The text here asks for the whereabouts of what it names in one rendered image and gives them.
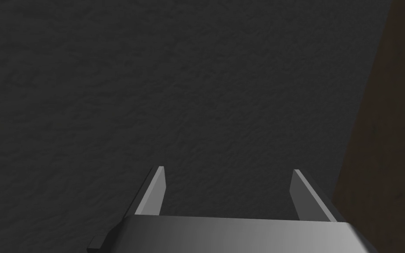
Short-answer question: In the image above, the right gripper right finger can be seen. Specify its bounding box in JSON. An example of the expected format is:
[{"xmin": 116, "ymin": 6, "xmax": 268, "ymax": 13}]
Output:
[{"xmin": 289, "ymin": 169, "xmax": 346, "ymax": 223}]

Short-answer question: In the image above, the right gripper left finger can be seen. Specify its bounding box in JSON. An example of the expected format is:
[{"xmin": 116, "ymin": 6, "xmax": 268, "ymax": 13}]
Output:
[{"xmin": 127, "ymin": 166, "xmax": 166, "ymax": 217}]

